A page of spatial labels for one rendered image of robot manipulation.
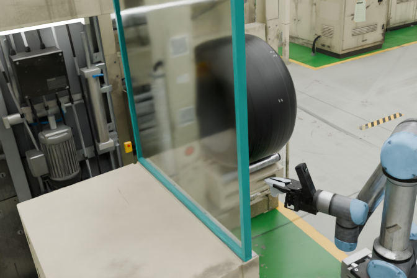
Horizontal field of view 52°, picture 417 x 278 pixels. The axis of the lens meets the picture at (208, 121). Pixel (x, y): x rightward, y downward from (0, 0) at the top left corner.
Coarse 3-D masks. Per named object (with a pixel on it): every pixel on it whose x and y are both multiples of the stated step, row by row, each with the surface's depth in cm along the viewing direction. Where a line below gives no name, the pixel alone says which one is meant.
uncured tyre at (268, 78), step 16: (256, 48) 176; (272, 48) 180; (256, 64) 171; (272, 64) 174; (256, 80) 168; (272, 80) 171; (288, 80) 175; (256, 96) 166; (272, 96) 170; (288, 96) 174; (256, 112) 167; (272, 112) 171; (288, 112) 175; (256, 128) 169; (272, 128) 174; (288, 128) 179; (256, 144) 174; (272, 144) 180; (256, 160) 187
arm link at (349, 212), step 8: (336, 200) 140; (344, 200) 139; (352, 200) 138; (360, 200) 138; (328, 208) 141; (336, 208) 139; (344, 208) 138; (352, 208) 136; (360, 208) 135; (368, 208) 139; (336, 216) 140; (344, 216) 138; (352, 216) 136; (360, 216) 135; (344, 224) 139; (352, 224) 138; (360, 224) 137
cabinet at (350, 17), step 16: (320, 0) 624; (336, 0) 596; (352, 0) 592; (368, 0) 607; (384, 0) 622; (320, 16) 632; (336, 16) 604; (352, 16) 603; (368, 16) 617; (384, 16) 633; (320, 32) 641; (336, 32) 612; (352, 32) 612; (368, 32) 629; (384, 32) 646; (320, 48) 652; (336, 48) 620; (352, 48) 625; (368, 48) 643
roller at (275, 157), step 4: (268, 156) 199; (272, 156) 199; (276, 156) 200; (260, 160) 196; (264, 160) 197; (268, 160) 198; (272, 160) 199; (276, 160) 200; (252, 164) 194; (256, 164) 194; (260, 164) 195; (264, 164) 197; (268, 164) 198; (252, 168) 193; (256, 168) 194; (260, 168) 196; (252, 172) 194
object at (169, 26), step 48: (144, 0) 97; (192, 0) 80; (240, 0) 68; (144, 48) 105; (192, 48) 85; (240, 48) 71; (144, 96) 115; (192, 96) 91; (240, 96) 75; (144, 144) 125; (192, 144) 97; (240, 144) 78; (192, 192) 105; (240, 192) 84; (240, 240) 91
